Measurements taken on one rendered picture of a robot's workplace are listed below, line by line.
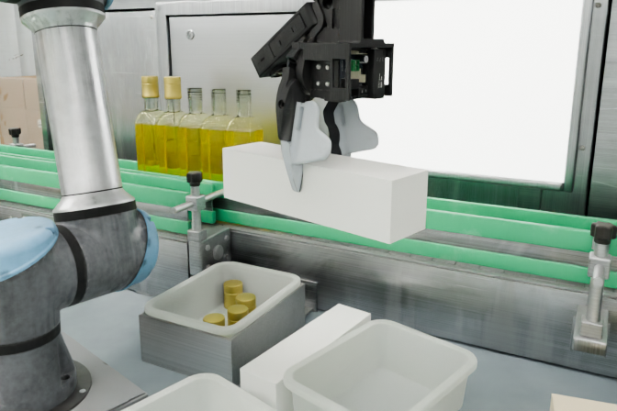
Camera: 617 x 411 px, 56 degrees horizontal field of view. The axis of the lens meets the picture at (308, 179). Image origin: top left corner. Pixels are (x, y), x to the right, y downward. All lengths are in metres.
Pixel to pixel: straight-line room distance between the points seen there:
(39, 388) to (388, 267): 0.55
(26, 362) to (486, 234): 0.67
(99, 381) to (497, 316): 0.60
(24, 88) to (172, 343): 4.76
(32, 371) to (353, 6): 0.59
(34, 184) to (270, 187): 0.82
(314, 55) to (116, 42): 1.04
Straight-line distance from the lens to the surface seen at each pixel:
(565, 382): 0.96
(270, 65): 0.63
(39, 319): 0.82
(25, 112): 5.59
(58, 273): 0.82
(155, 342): 0.93
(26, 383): 0.84
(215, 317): 0.93
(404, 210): 0.55
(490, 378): 0.93
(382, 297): 1.01
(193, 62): 1.35
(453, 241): 0.96
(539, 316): 0.96
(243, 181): 0.66
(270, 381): 0.78
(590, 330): 0.84
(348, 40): 0.55
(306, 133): 0.57
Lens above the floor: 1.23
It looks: 13 degrees down
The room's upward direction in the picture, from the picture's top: straight up
